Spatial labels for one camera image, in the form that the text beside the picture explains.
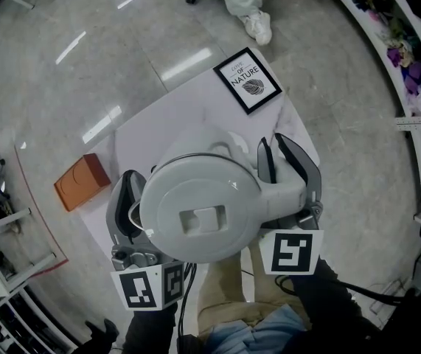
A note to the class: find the orange box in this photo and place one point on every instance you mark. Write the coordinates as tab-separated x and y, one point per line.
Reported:
81	183

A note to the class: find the black framed leaf picture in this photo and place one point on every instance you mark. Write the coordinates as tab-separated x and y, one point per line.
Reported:
247	81

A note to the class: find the person's legs beige trousers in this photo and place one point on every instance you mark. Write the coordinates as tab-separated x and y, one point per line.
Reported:
225	290

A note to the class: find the white marble coffee table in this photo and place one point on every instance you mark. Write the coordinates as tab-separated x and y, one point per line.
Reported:
180	105

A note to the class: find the person's torso blue shirt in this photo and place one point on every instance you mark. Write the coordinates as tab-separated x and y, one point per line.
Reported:
269	326

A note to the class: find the person's left forearm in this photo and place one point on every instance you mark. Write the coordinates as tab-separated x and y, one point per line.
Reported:
147	326

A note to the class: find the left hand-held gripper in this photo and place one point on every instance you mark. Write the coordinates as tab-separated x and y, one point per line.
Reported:
147	286

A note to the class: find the person's right forearm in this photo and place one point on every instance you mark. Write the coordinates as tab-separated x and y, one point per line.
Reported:
328	297

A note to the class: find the white frame desk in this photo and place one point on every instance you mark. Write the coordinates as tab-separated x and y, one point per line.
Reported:
3	256

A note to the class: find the purple flower bundle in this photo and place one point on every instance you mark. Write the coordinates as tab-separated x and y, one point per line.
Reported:
409	68

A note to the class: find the white electric kettle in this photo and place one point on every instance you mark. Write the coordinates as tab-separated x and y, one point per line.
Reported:
195	194

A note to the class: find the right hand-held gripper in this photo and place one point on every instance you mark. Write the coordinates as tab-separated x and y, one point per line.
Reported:
291	253

